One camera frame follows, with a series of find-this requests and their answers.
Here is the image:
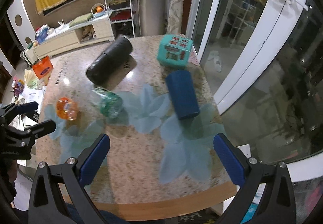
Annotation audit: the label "white tv cabinet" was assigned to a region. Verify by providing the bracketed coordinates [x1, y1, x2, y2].
[32, 14, 114, 59]

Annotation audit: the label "white suitcase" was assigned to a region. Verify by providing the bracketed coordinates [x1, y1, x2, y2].
[20, 42, 38, 66]

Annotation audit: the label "fruit bowl with oranges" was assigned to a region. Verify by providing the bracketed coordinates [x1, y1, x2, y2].
[91, 3, 106, 18]

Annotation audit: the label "orange tissue pack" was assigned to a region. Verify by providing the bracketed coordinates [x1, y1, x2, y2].
[32, 56, 53, 86]

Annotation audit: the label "white metal shelf rack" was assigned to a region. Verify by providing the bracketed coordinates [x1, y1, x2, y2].
[104, 0, 136, 37]

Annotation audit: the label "green folded cushion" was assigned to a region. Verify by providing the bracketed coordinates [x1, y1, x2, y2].
[69, 13, 92, 27]

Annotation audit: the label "white slippers on floor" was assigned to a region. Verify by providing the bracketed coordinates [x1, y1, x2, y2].
[207, 51, 222, 72]

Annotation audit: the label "black cylindrical thermos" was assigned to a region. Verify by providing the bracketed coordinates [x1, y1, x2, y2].
[85, 36, 133, 85]

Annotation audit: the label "orange plastic jar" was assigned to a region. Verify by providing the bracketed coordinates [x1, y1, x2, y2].
[56, 97, 78, 121]

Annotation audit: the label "teal square tin box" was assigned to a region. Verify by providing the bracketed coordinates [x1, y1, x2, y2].
[157, 34, 193, 69]

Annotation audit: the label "blue cup yellow inside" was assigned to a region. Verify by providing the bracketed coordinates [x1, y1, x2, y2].
[165, 70, 200, 120]

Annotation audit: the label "green lidded clear jar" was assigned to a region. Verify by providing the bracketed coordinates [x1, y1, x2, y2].
[90, 87, 123, 119]

